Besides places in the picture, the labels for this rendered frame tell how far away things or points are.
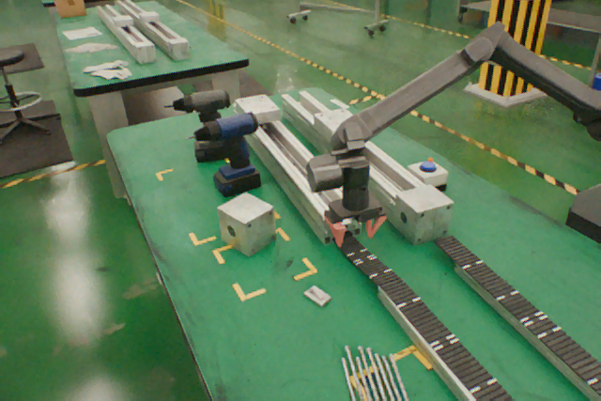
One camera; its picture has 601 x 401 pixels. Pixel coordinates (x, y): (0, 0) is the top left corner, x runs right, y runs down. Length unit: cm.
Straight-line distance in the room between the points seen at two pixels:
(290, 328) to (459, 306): 34
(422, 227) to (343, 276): 22
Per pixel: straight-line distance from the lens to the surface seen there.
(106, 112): 262
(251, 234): 107
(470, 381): 85
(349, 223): 112
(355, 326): 94
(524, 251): 119
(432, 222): 113
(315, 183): 92
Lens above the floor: 147
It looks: 30 degrees down
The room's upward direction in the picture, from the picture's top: 3 degrees counter-clockwise
